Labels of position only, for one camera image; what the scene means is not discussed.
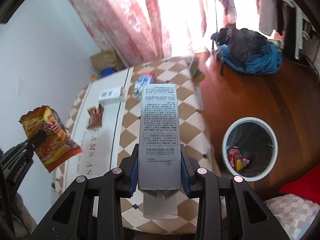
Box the silver grey carton box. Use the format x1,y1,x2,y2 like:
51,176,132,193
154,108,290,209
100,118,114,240
138,84,181,219

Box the orange red chip bag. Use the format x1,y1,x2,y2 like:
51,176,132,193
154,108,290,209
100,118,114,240
19,105,82,172

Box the red snack wrapper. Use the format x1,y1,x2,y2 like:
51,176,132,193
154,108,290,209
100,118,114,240
234,157,251,171

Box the white round trash bin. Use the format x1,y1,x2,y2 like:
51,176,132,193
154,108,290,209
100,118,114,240
221,117,278,182

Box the red soda can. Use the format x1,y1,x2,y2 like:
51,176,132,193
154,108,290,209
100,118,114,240
227,147,241,168

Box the brown snack wrapper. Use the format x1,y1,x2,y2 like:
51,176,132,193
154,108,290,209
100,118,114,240
87,104,104,129

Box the small white box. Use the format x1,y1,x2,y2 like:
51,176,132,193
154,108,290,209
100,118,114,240
98,86,125,105

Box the pastel checkered cloth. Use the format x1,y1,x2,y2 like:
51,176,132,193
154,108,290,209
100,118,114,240
265,194,319,239

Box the red blanket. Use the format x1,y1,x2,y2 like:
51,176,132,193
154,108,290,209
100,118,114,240
278,164,320,205

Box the brown cardboard box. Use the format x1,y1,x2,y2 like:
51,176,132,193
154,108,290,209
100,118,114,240
90,50,125,74

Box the blue jacket pile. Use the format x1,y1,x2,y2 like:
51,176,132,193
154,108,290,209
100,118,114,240
220,41,283,75

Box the black clothes on jacket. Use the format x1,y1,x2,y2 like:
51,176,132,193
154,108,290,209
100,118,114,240
210,24,267,67

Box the pink floral curtain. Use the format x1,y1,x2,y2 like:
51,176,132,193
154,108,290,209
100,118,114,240
69,0,207,67

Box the hanging clothes rack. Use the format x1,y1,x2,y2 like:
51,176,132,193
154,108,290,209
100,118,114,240
258,0,319,61

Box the blue container by wall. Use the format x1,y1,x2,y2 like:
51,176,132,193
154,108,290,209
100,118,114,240
100,67,115,77

